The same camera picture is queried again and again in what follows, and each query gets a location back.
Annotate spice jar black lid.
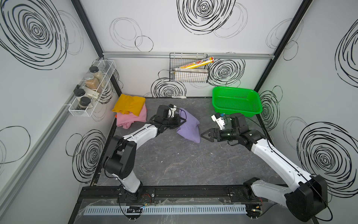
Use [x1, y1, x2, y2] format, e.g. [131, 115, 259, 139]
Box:
[76, 97, 91, 110]
[89, 66, 104, 83]
[74, 88, 86, 102]

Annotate grey box in wire basket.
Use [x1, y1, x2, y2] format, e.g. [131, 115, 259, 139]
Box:
[172, 68, 209, 83]

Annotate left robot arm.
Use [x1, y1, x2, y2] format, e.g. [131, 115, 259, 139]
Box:
[101, 104, 187, 195]

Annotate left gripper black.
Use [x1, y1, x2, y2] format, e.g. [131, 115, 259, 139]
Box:
[162, 114, 185, 129]

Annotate yellow foil roll box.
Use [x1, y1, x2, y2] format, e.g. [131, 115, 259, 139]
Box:
[180, 57, 214, 69]

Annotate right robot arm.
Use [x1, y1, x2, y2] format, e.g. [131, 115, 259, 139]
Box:
[201, 113, 329, 222]

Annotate spice jar tan contents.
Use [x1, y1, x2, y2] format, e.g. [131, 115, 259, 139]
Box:
[84, 73, 100, 90]

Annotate green plastic basket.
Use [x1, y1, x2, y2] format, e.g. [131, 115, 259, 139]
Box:
[212, 86, 263, 117]

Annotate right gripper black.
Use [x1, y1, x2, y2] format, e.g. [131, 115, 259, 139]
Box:
[200, 127, 238, 142]

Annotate purple t-shirt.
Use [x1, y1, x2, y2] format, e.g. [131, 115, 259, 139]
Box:
[176, 108, 200, 144]

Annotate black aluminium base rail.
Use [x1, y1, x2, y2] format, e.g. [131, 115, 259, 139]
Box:
[77, 185, 268, 204]

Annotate spice jar black lid far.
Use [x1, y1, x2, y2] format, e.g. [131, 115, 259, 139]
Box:
[89, 66, 104, 83]

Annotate white slotted cable duct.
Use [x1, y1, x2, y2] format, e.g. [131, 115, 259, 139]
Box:
[83, 204, 247, 216]

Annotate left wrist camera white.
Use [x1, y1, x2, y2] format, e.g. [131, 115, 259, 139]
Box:
[168, 104, 177, 118]

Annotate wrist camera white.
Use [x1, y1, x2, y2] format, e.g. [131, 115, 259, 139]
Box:
[168, 104, 177, 118]
[211, 113, 226, 130]

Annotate folded yellow t-shirt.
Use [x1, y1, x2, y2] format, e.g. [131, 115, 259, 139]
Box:
[112, 94, 145, 116]

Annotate white wire spice shelf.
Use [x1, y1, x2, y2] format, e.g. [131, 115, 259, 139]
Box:
[69, 59, 116, 122]

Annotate spice jar black lid middle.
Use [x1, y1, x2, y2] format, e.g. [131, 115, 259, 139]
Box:
[74, 88, 86, 102]

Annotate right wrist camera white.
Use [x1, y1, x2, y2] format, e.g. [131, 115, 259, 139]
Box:
[211, 113, 226, 130]

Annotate black wire wall basket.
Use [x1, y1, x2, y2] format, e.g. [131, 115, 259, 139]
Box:
[169, 53, 209, 83]

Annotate spice jar black lid near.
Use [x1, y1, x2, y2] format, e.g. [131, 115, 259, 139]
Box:
[76, 97, 91, 110]

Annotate folded pink t-shirt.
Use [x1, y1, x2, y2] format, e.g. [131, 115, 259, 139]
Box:
[115, 104, 147, 129]

